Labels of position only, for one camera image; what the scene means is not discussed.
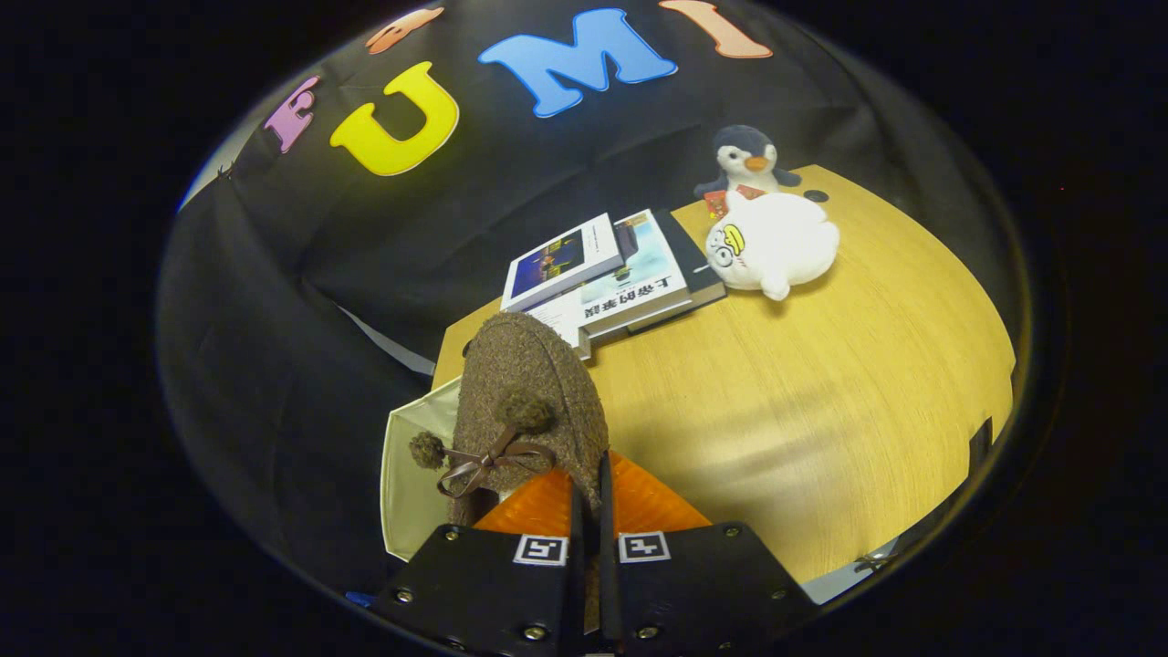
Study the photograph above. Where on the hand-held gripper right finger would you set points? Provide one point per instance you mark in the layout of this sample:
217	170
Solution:
607	593

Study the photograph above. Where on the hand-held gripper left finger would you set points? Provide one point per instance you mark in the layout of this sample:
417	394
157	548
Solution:
577	584

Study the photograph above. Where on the green fabric storage box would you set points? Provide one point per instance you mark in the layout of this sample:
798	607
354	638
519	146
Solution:
411	493

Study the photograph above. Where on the brown fuzzy slipper shoe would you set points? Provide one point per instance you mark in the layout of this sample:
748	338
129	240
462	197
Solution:
529	374

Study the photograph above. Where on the large plain white book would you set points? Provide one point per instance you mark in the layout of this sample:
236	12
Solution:
561	319

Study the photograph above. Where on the sky-picture cover book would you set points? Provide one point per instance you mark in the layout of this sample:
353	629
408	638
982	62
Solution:
643	283

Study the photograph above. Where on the small white picture-cover book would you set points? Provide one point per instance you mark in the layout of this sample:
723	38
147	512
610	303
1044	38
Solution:
557	260

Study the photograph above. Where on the black book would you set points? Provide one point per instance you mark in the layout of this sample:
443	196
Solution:
693	265

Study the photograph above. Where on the white round plush toy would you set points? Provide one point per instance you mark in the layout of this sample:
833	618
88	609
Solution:
780	242

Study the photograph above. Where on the grey penguin plush toy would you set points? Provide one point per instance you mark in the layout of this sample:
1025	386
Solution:
744	155

